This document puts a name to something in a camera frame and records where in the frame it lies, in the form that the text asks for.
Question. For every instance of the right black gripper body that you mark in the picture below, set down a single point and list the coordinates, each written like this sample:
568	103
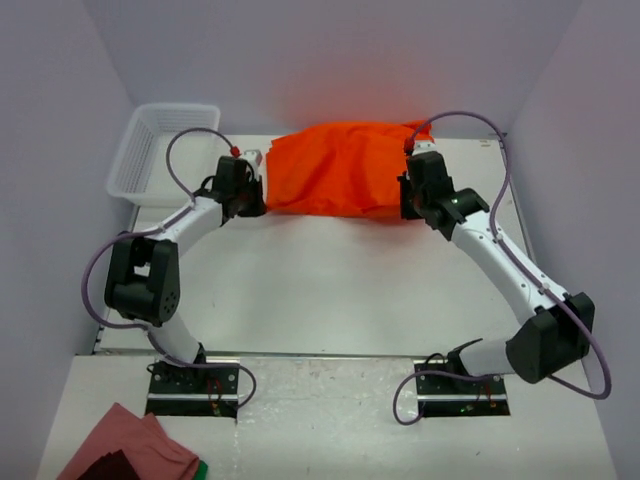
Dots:
421	200

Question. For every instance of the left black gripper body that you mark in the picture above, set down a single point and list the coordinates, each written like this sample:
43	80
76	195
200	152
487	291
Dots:
236	190

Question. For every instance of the orange t shirt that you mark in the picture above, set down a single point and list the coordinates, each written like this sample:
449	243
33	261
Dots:
338	169

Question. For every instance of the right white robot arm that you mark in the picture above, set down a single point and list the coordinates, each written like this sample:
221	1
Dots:
553	324

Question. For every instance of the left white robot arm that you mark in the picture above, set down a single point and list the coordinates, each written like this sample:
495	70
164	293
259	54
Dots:
143	282

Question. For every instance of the white plastic basket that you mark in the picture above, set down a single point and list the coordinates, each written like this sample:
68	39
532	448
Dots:
139	173

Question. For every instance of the pink folded t shirt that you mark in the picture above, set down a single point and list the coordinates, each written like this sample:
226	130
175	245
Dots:
150	452

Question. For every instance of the green folded t shirt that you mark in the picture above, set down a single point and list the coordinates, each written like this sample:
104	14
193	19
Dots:
202	471

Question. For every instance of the dark maroon folded t shirt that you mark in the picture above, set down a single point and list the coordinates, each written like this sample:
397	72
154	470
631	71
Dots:
112	466

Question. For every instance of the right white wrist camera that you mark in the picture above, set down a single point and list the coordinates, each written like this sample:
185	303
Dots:
415	147

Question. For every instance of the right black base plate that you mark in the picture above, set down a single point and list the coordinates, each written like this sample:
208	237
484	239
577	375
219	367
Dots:
443	397

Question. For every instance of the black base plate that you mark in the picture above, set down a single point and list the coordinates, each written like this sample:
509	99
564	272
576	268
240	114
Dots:
443	397
183	392

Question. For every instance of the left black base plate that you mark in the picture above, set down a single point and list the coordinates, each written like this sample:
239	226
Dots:
183	392

